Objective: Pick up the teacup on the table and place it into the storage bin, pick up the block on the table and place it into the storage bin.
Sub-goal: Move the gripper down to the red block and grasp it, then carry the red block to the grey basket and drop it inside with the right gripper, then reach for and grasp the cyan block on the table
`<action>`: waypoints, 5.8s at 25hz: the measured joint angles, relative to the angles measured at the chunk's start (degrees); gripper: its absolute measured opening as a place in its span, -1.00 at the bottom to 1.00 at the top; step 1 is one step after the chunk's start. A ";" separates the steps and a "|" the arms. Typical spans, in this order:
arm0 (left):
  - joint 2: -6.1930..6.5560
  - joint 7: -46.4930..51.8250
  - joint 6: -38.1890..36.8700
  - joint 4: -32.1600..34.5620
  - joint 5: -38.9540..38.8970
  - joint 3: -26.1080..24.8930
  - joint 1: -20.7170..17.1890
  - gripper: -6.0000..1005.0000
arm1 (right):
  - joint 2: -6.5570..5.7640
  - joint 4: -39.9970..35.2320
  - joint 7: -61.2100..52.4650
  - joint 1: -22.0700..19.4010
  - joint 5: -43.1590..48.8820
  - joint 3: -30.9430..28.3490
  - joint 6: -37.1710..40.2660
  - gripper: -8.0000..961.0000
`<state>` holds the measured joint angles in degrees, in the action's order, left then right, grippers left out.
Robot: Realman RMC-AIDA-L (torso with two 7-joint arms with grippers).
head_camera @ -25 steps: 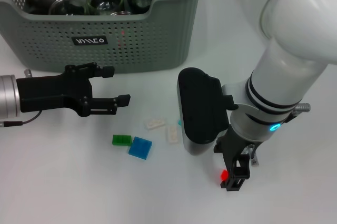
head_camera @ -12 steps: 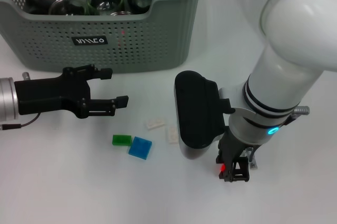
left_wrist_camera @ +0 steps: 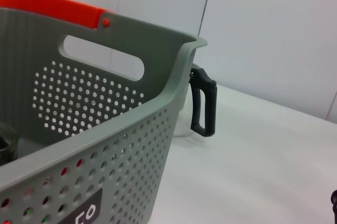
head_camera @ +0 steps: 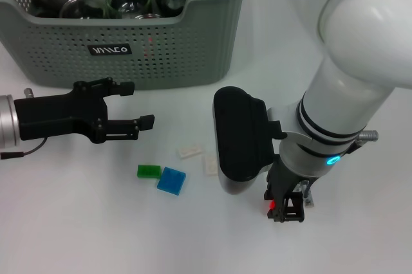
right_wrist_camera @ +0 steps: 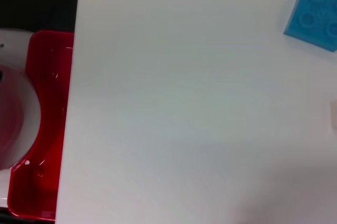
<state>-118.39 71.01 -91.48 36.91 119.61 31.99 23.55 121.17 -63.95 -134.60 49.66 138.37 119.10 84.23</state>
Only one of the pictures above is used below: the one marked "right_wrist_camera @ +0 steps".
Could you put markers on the white two-stud brick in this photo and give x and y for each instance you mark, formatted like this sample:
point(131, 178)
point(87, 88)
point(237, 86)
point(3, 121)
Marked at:
point(334, 116)

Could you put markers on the red glossy base panel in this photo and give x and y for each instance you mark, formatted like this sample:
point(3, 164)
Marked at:
point(50, 90)

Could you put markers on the blue square plate brick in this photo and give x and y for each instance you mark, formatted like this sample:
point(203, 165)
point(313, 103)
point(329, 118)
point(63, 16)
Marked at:
point(313, 16)

